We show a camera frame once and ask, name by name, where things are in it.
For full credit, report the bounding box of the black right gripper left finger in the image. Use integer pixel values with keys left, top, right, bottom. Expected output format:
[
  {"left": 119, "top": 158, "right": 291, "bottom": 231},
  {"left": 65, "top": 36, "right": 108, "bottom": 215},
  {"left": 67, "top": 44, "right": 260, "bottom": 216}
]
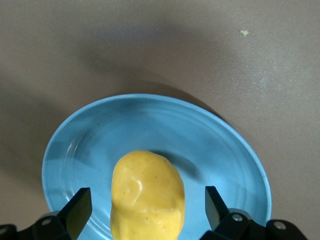
[{"left": 0, "top": 187, "right": 93, "bottom": 240}]

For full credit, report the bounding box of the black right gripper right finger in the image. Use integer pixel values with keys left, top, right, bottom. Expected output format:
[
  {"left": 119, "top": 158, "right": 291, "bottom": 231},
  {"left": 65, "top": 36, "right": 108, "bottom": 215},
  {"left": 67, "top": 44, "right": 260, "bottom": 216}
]
[{"left": 204, "top": 185, "right": 307, "bottom": 240}]

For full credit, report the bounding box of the blue round plate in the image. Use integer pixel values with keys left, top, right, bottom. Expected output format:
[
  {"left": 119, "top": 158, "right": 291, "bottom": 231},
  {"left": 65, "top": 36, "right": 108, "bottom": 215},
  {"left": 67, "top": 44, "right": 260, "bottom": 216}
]
[{"left": 41, "top": 93, "right": 273, "bottom": 240}]

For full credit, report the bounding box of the yellow potato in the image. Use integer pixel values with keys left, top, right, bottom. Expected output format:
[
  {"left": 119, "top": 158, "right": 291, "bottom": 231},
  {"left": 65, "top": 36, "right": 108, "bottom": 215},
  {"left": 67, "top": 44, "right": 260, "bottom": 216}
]
[{"left": 109, "top": 149, "right": 186, "bottom": 240}]

